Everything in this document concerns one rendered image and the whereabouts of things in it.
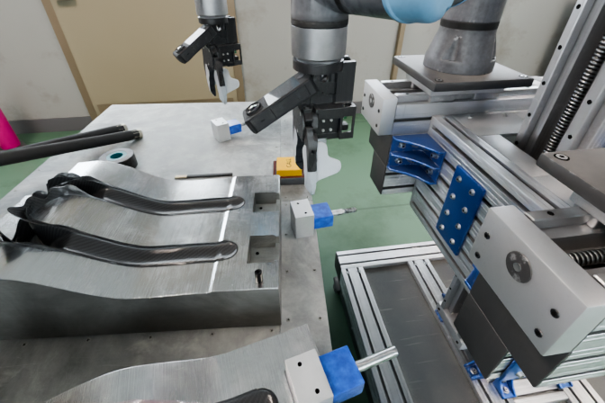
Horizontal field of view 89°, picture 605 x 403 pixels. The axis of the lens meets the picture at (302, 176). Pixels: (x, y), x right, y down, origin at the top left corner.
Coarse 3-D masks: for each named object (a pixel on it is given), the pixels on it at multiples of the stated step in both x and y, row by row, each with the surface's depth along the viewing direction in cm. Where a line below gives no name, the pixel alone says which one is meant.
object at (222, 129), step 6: (216, 120) 91; (222, 120) 91; (234, 120) 94; (216, 126) 88; (222, 126) 89; (228, 126) 90; (234, 126) 91; (240, 126) 92; (216, 132) 90; (222, 132) 90; (228, 132) 90; (234, 132) 92; (216, 138) 92; (222, 138) 90; (228, 138) 91
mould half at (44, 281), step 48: (144, 192) 55; (192, 192) 58; (240, 192) 57; (144, 240) 47; (192, 240) 47; (240, 240) 47; (0, 288) 37; (48, 288) 37; (96, 288) 40; (144, 288) 41; (192, 288) 40; (240, 288) 40; (0, 336) 43; (48, 336) 43
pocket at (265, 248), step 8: (256, 240) 48; (264, 240) 48; (272, 240) 48; (248, 248) 46; (256, 248) 49; (264, 248) 49; (272, 248) 49; (248, 256) 46; (256, 256) 48; (264, 256) 48; (272, 256) 48
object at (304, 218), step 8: (304, 200) 60; (296, 208) 58; (304, 208) 58; (312, 208) 60; (320, 208) 60; (328, 208) 60; (352, 208) 62; (296, 216) 57; (304, 216) 57; (312, 216) 57; (320, 216) 58; (328, 216) 58; (296, 224) 57; (304, 224) 58; (312, 224) 58; (320, 224) 59; (328, 224) 60; (296, 232) 58; (304, 232) 59; (312, 232) 59
